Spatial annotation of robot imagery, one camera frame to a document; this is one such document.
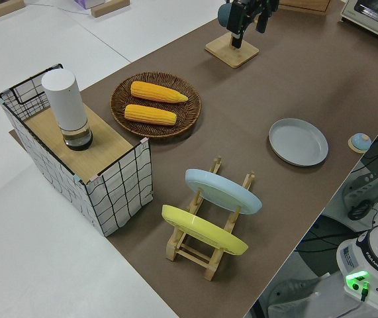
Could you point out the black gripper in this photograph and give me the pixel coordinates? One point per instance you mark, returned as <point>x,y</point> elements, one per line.
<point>258,5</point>

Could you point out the gray round plate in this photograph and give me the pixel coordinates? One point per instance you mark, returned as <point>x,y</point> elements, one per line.
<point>298,142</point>

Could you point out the light blue plate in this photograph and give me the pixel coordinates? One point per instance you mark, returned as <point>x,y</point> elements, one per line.
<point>221,192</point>

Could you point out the yellow plate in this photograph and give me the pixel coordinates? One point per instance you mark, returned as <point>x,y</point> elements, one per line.
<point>202,228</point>

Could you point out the teal mug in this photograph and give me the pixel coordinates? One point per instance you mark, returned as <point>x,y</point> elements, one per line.
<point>223,15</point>

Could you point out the wooden mug stand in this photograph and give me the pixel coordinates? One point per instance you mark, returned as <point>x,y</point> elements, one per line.
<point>231,53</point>

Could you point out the wooden box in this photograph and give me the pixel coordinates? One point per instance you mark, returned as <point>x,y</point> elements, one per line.
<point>304,5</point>

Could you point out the long yellow corn cob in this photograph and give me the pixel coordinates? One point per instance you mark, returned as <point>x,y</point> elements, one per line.
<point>157,92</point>

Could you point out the white toaster oven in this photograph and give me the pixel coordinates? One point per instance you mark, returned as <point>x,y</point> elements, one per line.
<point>367,16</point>

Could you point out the brown table mat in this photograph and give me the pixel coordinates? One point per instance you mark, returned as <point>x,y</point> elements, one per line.
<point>241,139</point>

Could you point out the short yellow corn cob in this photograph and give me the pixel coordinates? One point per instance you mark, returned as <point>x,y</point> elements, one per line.
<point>150,115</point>

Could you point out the short wooden block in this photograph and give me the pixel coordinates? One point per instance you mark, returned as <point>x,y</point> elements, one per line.
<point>109,8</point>

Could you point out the brown wicker basket tray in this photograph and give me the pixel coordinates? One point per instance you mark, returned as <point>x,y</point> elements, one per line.
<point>155,130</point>

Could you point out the pink binder clip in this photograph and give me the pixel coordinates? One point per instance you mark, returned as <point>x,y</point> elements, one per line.
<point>94,180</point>
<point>144,142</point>

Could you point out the purple tissue box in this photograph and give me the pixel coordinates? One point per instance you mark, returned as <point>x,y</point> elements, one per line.
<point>87,2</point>

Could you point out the blue call bell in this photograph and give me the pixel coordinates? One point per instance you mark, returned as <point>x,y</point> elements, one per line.
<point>360,141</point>

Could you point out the wooden shelf board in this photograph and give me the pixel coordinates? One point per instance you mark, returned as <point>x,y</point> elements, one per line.
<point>106,145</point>

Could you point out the white power strip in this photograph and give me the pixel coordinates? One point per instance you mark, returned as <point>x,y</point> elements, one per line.
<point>362,185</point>

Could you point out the white cylinder humidifier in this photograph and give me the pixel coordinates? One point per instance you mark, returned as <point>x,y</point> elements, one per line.
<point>66,106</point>

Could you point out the wooden dish rack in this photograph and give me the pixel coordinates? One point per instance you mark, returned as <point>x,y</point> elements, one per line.
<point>188,251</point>

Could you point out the long wooden block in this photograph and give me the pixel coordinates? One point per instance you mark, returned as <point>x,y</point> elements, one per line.
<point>0,10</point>

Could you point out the green plug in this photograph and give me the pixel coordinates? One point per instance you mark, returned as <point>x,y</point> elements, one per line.
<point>364,291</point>

